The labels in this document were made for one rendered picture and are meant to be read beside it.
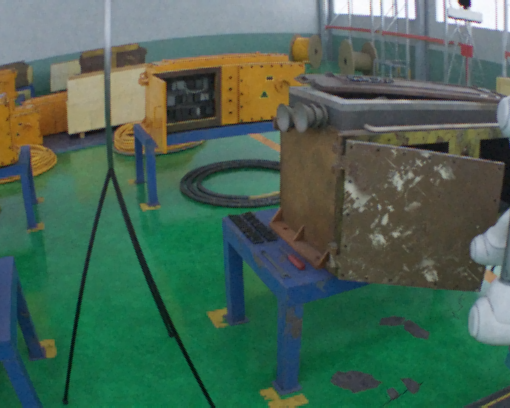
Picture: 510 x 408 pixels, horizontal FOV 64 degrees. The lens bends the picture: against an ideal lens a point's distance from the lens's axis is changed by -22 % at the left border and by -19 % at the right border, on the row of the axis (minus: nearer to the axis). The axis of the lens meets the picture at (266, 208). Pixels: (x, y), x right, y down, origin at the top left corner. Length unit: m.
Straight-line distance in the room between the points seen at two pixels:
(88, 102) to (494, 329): 6.79
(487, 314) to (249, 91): 3.54
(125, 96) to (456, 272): 6.25
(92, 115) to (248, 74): 3.52
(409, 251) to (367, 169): 0.37
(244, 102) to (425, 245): 2.99
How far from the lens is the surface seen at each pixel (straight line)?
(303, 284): 2.00
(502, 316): 1.38
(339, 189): 1.87
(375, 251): 1.91
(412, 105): 2.09
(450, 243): 1.89
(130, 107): 7.51
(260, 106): 4.62
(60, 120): 8.20
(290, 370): 2.27
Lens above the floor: 1.67
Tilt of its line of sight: 23 degrees down
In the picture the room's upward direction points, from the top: straight up
